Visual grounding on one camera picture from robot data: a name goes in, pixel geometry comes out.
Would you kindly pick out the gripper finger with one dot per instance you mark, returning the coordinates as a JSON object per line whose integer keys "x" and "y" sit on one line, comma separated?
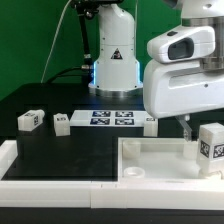
{"x": 188, "y": 133}

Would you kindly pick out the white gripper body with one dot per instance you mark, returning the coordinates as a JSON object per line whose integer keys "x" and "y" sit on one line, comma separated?
{"x": 174, "y": 82}

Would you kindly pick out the white square tabletop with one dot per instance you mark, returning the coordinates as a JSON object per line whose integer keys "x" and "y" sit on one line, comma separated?
{"x": 160, "y": 159}

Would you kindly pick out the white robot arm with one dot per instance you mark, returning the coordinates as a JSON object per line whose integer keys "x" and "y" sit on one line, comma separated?
{"x": 119, "y": 69}

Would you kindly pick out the white U-shaped fence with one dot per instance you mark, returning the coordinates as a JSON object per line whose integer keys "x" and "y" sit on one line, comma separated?
{"x": 124, "y": 193}

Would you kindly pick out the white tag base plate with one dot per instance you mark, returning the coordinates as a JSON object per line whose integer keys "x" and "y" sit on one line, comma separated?
{"x": 109, "y": 118}

